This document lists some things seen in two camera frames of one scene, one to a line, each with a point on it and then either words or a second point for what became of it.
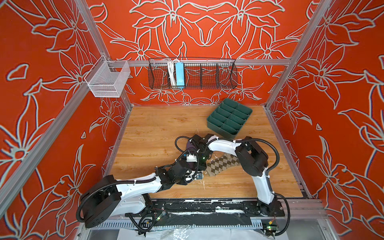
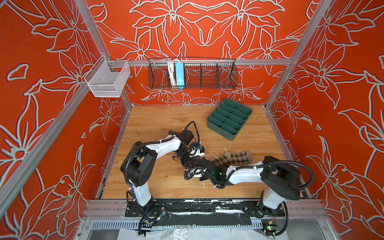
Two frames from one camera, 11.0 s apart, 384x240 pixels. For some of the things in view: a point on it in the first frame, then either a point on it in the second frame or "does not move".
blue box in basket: [180, 74] does not move
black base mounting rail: [209, 212] does not move
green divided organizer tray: [228, 117] does not move
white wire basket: [107, 78] does not move
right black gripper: [201, 167] to [202, 179]
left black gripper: [184, 182] to [189, 160]
